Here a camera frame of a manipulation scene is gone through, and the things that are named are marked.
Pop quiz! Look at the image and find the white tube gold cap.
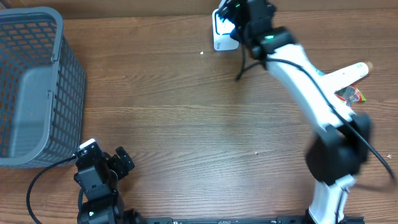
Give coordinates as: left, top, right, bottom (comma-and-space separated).
320, 62, 374, 93

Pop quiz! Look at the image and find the green snack bag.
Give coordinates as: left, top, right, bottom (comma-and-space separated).
335, 85, 366, 107

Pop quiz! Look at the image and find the green tissue pack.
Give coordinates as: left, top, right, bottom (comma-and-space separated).
316, 69, 325, 76

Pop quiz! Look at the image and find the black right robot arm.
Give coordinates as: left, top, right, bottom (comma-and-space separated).
216, 0, 371, 223

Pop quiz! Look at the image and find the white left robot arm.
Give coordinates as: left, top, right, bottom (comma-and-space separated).
74, 144, 147, 224

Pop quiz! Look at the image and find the white barcode scanner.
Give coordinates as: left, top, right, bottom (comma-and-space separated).
211, 9, 239, 51

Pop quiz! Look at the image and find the grey plastic shopping basket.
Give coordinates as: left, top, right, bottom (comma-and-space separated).
1, 7, 86, 169

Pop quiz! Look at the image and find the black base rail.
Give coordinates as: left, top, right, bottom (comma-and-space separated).
124, 216, 366, 224

